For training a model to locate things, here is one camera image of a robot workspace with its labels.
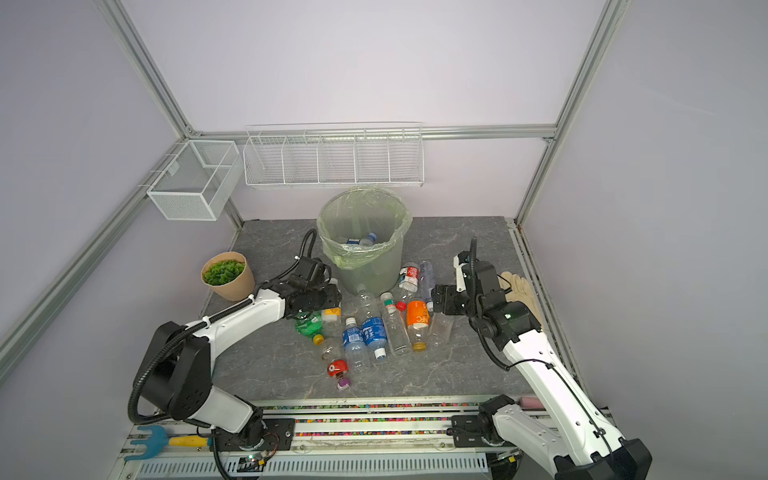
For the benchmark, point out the clear bottle yellow cap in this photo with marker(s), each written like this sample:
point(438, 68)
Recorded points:
point(330, 348)

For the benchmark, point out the green artificial plant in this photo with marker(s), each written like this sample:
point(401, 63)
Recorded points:
point(223, 272)

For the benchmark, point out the beige plant pot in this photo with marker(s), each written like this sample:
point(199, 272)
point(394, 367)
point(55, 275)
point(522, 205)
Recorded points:
point(241, 287)

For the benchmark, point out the orange label bottle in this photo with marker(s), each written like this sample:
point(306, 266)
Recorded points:
point(417, 324)

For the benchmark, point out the aluminium frame corner post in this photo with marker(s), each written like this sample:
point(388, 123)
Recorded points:
point(126, 34)

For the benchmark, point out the beige wooden brush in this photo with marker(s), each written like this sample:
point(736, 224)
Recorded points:
point(521, 291)

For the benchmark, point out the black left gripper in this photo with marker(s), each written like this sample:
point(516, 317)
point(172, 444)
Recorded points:
point(333, 297)

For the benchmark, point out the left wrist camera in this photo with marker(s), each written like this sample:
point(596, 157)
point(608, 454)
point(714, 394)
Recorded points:
point(310, 268)

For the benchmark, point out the purple pink tool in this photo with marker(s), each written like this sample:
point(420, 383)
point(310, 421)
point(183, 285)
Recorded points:
point(531, 403)

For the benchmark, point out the blue label bottle white cap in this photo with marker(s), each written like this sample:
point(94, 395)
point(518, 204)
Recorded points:
point(371, 322)

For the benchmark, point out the green bagged waste bin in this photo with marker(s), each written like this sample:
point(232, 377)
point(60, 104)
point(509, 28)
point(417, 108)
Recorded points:
point(362, 231)

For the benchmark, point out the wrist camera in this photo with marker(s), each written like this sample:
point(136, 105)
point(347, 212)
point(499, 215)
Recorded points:
point(310, 268)
point(461, 267)

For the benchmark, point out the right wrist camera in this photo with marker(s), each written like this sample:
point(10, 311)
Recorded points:
point(461, 267)

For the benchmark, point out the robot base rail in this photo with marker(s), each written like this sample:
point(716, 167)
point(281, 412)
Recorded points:
point(344, 438)

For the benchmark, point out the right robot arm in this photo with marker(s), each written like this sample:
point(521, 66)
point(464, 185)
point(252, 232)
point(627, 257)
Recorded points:
point(582, 443)

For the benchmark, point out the white mesh side basket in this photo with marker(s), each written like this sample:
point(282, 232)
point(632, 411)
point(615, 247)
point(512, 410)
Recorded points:
point(198, 181)

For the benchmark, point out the clear bottle colourful label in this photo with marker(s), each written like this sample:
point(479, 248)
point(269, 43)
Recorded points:
point(366, 241)

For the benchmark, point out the red label cola bottle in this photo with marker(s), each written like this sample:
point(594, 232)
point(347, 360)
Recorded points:
point(408, 279)

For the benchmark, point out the clear bottle green cap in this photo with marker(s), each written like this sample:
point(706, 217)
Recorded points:
point(396, 331)

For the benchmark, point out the bottle yellow white label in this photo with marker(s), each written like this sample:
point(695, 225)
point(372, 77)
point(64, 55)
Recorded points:
point(331, 319)

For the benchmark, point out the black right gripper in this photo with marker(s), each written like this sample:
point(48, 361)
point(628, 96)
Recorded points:
point(443, 292)

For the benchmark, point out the right aluminium frame post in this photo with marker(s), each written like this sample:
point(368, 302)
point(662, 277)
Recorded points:
point(608, 22)

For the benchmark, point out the small blue label bottle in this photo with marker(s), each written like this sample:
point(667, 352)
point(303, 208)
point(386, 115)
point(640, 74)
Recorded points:
point(354, 346)

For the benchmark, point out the blue yellow garden fork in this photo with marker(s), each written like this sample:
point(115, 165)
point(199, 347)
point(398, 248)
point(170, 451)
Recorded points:
point(159, 439)

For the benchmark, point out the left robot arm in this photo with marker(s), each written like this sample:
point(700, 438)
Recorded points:
point(174, 380)

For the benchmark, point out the crushed green bottle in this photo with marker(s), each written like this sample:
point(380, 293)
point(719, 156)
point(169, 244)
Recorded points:
point(311, 326)

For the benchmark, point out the white wire wall basket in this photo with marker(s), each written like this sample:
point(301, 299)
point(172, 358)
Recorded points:
point(334, 155)

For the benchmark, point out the clear bottle blue cap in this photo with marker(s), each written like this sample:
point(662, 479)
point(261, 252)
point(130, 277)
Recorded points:
point(427, 283)

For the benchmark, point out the red label purple cap bottle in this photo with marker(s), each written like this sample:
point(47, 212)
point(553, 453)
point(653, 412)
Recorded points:
point(339, 371)

